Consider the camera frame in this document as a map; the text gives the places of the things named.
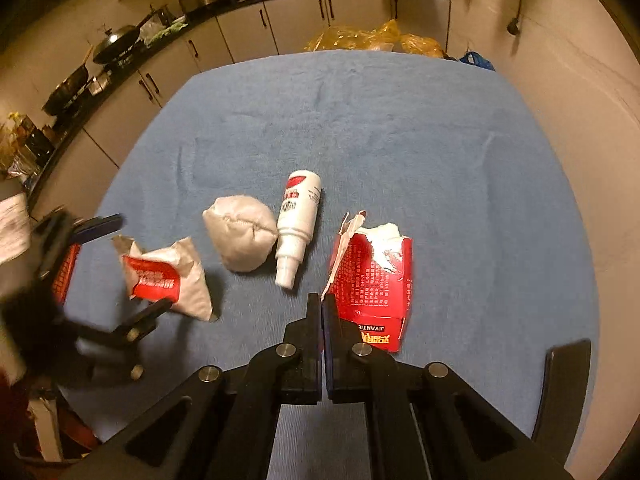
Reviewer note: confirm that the black frying pan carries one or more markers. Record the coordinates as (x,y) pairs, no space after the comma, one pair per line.
(65,91)

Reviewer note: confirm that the red plastic basket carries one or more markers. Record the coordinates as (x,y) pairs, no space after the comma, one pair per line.
(65,270)

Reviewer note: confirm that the group of seasoning jars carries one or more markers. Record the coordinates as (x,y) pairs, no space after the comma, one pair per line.
(20,145)

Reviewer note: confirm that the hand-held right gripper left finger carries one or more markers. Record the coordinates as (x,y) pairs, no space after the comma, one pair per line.
(314,322)

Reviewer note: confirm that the white spray bottle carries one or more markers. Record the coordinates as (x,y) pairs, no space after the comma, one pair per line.
(297,220)

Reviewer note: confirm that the blue bag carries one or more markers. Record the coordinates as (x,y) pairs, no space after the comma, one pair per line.
(477,59)

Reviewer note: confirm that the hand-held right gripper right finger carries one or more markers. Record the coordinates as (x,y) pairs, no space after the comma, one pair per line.
(330,330)

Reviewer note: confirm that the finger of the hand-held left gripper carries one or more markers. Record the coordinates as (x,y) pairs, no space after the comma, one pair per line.
(142,319)
(100,226)

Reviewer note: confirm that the large black wok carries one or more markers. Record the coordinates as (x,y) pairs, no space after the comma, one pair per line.
(117,42)

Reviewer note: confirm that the black chair backrest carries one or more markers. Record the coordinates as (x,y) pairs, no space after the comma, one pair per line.
(565,395)

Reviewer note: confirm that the torn red cardboard box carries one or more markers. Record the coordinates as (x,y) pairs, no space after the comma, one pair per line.
(375,285)

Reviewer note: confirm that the black kitchen counter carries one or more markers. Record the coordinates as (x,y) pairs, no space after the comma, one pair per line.
(135,67)

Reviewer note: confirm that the small steel pot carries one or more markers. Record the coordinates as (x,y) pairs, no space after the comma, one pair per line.
(98,83)

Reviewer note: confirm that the green vegetables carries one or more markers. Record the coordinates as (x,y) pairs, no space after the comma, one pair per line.
(165,30)

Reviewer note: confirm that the white packet with red label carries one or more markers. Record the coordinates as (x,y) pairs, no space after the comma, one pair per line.
(165,275)

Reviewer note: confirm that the white cloth pouch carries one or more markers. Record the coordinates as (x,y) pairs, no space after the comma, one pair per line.
(240,232)

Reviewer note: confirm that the beige kitchen cabinets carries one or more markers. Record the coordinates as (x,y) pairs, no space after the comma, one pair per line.
(240,30)

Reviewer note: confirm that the blue tablecloth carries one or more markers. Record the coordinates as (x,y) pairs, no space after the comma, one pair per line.
(400,160)

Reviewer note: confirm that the yellow plastic bag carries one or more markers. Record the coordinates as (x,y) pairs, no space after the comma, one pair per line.
(422,46)
(350,40)

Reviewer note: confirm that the person's red clothing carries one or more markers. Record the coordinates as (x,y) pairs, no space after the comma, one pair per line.
(80,435)

